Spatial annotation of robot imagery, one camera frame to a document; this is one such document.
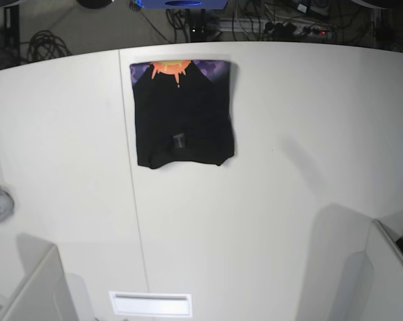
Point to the black T-shirt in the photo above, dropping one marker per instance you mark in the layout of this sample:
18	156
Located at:
182	112

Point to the white table slot plate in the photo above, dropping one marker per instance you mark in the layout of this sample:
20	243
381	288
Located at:
152	305

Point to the white power strip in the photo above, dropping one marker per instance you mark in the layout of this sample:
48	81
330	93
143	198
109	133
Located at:
289	29

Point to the blue box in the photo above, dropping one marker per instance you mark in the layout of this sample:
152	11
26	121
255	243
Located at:
182	4

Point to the white side partition left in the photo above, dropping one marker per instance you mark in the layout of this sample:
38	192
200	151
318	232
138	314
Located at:
42	294

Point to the white side partition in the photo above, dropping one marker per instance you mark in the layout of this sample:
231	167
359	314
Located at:
385	299
42	294

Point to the white side partition right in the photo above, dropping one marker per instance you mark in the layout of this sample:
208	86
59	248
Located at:
385	299

